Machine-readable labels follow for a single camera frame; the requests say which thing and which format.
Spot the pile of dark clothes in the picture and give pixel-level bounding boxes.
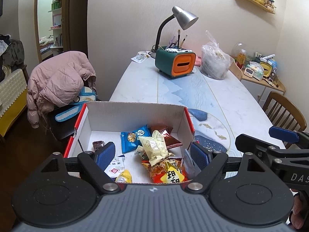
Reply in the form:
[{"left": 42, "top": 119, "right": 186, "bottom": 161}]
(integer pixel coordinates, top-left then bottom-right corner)
[{"left": 0, "top": 34, "right": 25, "bottom": 83}]

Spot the red yellow snack bag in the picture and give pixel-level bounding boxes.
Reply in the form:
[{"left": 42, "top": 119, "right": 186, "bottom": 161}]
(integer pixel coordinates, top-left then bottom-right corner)
[{"left": 142, "top": 158, "right": 189, "bottom": 183}]

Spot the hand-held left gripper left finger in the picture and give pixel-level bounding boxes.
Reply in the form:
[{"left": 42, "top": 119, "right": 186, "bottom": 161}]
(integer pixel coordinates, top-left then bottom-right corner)
[{"left": 39, "top": 141, "right": 121, "bottom": 195}]

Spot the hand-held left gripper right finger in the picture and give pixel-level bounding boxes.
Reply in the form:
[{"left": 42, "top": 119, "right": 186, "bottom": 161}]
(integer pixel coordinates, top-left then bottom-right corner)
[{"left": 182, "top": 142, "right": 273, "bottom": 195}]

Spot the grey desk lamp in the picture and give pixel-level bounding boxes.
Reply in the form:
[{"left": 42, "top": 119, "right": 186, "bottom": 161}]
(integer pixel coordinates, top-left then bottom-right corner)
[{"left": 148, "top": 5, "right": 199, "bottom": 59}]

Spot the blue white tote bag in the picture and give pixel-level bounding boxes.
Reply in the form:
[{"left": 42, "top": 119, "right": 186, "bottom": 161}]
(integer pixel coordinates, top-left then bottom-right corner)
[{"left": 55, "top": 86, "right": 97, "bottom": 122}]

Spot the tissue pack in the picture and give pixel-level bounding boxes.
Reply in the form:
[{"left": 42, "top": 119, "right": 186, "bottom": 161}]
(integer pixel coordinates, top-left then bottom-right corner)
[{"left": 247, "top": 61, "right": 263, "bottom": 80}]

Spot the orange drink bottle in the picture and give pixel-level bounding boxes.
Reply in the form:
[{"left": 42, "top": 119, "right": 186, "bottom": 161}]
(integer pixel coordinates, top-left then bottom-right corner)
[{"left": 237, "top": 49, "right": 247, "bottom": 69}]

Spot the white snack packet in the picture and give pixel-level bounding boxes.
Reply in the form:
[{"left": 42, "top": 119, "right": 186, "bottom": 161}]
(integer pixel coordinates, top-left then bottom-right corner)
[{"left": 104, "top": 156, "right": 126, "bottom": 178}]

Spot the pale yellow snack packet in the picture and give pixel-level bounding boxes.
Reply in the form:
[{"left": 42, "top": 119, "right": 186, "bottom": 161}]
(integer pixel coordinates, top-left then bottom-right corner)
[{"left": 138, "top": 130, "right": 175, "bottom": 167}]

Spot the yellow candy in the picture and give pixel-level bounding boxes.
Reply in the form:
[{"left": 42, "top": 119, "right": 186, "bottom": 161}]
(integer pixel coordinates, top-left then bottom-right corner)
[{"left": 115, "top": 170, "right": 133, "bottom": 183}]

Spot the paper leaflet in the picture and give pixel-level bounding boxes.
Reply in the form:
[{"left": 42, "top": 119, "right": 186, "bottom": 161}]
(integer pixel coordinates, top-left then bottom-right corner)
[{"left": 131, "top": 51, "right": 151, "bottom": 63}]

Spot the red cardboard box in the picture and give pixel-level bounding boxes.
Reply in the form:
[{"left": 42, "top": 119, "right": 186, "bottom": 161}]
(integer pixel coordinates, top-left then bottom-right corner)
[{"left": 63, "top": 101, "right": 195, "bottom": 184}]

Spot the white wooden cabinet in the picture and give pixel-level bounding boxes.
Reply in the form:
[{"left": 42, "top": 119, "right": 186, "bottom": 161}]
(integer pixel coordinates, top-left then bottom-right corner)
[{"left": 229, "top": 63, "right": 286, "bottom": 104}]

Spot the green orange tissue box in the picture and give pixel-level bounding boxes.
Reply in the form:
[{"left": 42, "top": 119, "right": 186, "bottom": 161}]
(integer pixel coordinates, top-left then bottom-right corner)
[{"left": 155, "top": 46, "right": 196, "bottom": 80}]

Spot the dark red snack packet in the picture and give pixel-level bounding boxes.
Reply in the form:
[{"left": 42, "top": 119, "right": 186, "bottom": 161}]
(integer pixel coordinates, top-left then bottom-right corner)
[{"left": 148, "top": 125, "right": 183, "bottom": 149}]

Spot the blue cookie packet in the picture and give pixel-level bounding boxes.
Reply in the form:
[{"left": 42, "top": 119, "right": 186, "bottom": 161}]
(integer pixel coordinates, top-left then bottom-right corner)
[{"left": 120, "top": 125, "right": 151, "bottom": 154}]

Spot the pink padded jacket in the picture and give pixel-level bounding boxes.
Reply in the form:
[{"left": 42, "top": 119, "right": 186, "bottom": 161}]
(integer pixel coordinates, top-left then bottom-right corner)
[{"left": 26, "top": 51, "right": 97, "bottom": 128}]

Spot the sofa with cream cover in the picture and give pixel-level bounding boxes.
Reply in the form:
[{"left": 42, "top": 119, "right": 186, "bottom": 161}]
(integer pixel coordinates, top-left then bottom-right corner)
[{"left": 0, "top": 69, "right": 28, "bottom": 138}]

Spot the wooden chair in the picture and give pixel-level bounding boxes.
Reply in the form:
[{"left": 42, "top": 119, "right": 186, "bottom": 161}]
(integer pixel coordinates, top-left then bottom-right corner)
[{"left": 262, "top": 91, "right": 307, "bottom": 149}]

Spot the black seat chair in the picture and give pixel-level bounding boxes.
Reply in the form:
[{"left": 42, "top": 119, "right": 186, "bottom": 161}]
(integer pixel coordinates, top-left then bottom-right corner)
[{"left": 47, "top": 109, "right": 78, "bottom": 141}]

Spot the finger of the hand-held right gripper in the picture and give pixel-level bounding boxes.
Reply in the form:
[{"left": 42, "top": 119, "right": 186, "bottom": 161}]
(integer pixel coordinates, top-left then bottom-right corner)
[
  {"left": 235, "top": 134, "right": 290, "bottom": 160},
  {"left": 269, "top": 126, "right": 309, "bottom": 150}
]

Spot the small house model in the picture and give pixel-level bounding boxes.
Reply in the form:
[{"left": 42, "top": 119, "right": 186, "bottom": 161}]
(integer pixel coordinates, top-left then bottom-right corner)
[{"left": 264, "top": 0, "right": 276, "bottom": 12}]

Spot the person's right hand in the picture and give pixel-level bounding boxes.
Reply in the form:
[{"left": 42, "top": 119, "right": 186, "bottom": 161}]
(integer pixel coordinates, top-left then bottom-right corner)
[{"left": 290, "top": 191, "right": 309, "bottom": 230}]

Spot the clear plastic bag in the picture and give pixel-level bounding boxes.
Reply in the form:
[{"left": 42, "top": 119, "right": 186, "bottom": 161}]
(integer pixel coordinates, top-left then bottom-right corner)
[{"left": 200, "top": 31, "right": 234, "bottom": 80}]

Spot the light blue snack packet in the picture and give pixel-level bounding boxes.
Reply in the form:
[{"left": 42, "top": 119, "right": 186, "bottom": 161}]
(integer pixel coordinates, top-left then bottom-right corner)
[{"left": 180, "top": 148, "right": 196, "bottom": 179}]

